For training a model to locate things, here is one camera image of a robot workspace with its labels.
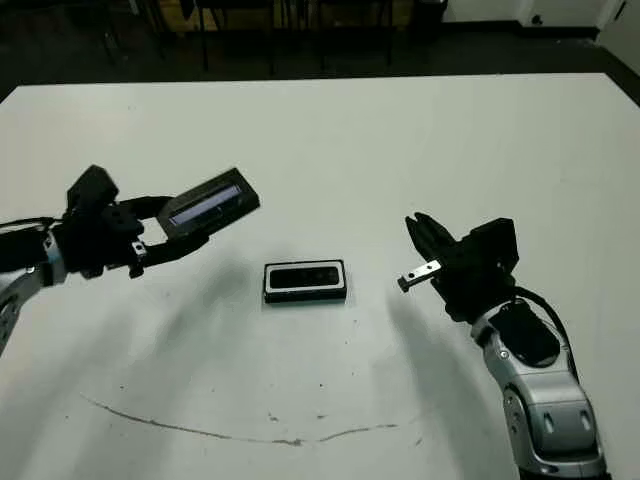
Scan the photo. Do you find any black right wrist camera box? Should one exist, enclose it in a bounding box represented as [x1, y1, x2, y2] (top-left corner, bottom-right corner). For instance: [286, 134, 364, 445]
[469, 218, 519, 274]

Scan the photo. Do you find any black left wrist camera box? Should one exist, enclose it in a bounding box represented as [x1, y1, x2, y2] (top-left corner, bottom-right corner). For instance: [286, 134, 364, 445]
[66, 165, 120, 214]

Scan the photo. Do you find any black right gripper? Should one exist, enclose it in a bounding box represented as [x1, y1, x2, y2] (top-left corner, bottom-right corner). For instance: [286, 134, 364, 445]
[397, 211, 517, 323]

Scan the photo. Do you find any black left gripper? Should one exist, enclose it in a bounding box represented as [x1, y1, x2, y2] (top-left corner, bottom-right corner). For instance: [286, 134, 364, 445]
[59, 196, 210, 280]

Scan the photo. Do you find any black box with white insert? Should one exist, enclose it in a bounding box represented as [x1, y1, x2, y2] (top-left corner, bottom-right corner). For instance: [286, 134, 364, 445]
[262, 258, 347, 305]

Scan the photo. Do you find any dark waste bin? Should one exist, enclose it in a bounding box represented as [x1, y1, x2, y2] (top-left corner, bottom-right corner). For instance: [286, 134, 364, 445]
[409, 0, 449, 41]

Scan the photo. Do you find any black mesh office chair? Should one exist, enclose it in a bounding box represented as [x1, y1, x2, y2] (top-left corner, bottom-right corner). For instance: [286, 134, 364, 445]
[197, 0, 280, 76]

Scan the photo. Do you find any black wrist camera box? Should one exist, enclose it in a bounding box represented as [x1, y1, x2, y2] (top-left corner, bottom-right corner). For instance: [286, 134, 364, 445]
[66, 165, 120, 214]
[469, 218, 519, 274]

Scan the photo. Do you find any black box lid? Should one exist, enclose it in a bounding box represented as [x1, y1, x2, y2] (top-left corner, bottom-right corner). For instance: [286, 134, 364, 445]
[157, 167, 262, 237]

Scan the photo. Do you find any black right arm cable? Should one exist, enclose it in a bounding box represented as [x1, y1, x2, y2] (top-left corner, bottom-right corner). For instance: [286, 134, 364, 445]
[514, 288, 584, 381]

